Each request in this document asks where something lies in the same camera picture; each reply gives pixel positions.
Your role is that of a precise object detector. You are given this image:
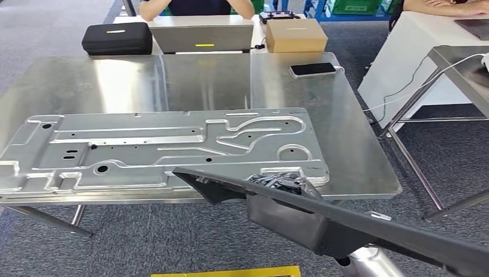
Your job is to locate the white desk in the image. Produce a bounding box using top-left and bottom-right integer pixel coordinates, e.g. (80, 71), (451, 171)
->
(113, 14), (306, 55)

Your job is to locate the person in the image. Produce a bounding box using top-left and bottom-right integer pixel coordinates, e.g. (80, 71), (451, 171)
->
(139, 0), (256, 22)
(389, 0), (489, 32)

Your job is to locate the yellow floor tape square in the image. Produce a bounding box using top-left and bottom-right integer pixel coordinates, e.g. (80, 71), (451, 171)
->
(150, 265), (302, 277)

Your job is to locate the black hanging cable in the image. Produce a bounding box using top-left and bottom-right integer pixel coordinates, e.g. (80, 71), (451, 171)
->
(368, 55), (431, 125)

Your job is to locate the stainless steel workbench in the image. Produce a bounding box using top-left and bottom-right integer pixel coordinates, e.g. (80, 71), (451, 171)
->
(0, 52), (403, 238)
(378, 45), (489, 223)

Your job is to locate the black plastic panel part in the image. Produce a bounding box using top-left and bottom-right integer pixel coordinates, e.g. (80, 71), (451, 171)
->
(172, 167), (489, 277)

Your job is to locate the dark grey laptop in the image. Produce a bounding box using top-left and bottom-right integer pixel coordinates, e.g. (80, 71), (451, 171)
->
(454, 18), (489, 41)

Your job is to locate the stamped silver metal panel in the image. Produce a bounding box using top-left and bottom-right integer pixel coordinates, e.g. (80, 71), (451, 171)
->
(0, 107), (330, 200)

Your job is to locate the brown cardboard box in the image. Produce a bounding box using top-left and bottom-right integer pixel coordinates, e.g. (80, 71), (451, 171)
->
(266, 18), (329, 54)

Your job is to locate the white charging cable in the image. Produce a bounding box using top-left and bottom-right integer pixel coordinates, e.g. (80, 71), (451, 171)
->
(363, 53), (489, 113)

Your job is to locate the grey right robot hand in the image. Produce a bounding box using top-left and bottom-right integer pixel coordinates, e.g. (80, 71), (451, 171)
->
(247, 173), (322, 200)

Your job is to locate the blue background rack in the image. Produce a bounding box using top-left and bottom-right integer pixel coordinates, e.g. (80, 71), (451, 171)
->
(303, 0), (394, 22)

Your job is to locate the black phone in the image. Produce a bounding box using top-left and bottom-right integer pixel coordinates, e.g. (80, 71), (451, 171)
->
(289, 62), (338, 78)

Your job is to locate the grey open laptop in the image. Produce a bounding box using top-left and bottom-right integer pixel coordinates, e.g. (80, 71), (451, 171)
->
(149, 24), (255, 55)

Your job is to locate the white cabinet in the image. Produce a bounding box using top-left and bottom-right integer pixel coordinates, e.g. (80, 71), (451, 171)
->
(358, 11), (489, 133)

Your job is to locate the black remote controller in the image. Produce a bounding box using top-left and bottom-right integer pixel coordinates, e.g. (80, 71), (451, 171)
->
(259, 10), (302, 24)

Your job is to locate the black zip case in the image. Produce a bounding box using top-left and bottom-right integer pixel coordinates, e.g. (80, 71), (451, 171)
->
(81, 22), (153, 57)

